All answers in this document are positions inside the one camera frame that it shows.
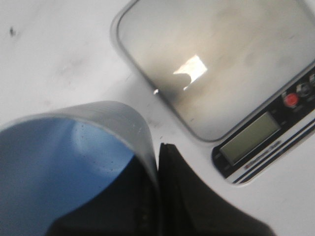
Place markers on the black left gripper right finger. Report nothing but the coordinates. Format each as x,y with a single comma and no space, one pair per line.
191,208

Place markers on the light blue plastic cup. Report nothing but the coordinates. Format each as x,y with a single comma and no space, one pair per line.
53,163

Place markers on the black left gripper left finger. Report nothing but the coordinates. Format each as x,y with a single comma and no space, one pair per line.
127,207

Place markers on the silver electronic kitchen scale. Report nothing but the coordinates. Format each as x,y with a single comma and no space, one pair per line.
236,73

